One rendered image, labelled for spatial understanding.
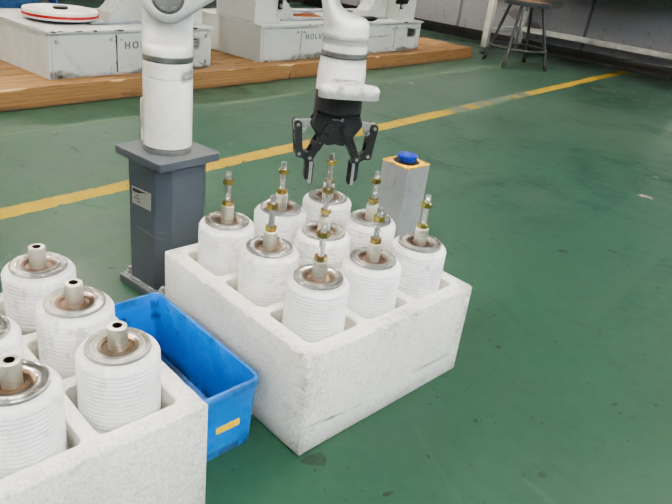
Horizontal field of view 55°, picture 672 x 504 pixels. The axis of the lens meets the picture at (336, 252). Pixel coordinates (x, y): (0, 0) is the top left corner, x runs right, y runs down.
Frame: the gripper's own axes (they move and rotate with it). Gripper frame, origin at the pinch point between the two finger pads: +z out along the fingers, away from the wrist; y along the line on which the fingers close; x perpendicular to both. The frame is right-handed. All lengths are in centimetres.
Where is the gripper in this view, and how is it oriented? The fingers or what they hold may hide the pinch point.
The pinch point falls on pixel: (329, 175)
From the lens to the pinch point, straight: 107.2
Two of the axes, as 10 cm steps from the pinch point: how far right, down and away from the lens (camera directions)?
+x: 2.0, 4.5, -8.7
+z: -1.1, 8.9, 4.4
